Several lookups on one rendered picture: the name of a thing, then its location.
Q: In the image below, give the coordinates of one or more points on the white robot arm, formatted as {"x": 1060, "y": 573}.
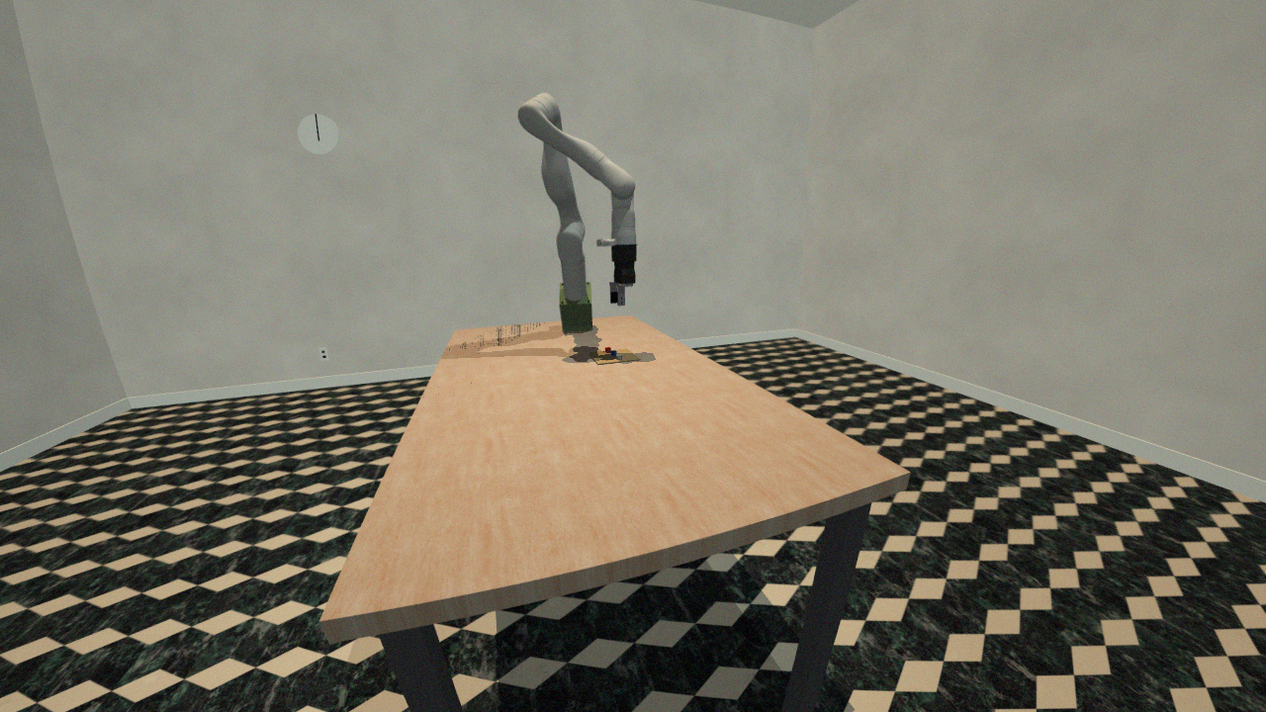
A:
{"x": 537, "y": 116}

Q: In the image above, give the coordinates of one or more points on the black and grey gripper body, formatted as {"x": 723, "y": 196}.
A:
{"x": 623, "y": 252}

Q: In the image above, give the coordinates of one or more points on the tan square mat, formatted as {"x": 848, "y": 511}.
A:
{"x": 601, "y": 357}

